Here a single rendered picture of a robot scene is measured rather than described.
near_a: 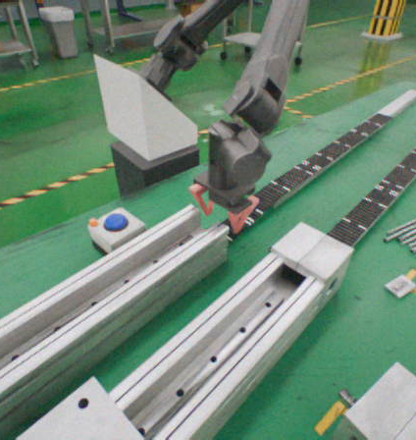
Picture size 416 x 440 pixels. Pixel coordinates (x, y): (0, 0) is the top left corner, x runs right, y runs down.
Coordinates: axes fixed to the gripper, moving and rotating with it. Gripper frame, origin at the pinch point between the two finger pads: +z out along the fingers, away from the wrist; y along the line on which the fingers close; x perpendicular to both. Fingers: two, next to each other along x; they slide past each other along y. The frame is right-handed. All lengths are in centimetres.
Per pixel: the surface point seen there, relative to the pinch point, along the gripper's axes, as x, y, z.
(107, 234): -19.2, -11.3, -1.4
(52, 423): -41.4, 15.5, -8.1
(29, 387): -41.6, 5.8, -1.0
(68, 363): -36.7, 5.7, -0.1
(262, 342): -18.1, 23.4, -4.0
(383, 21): 599, -201, 60
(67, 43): 188, -451, 67
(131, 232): -15.6, -8.6, -1.2
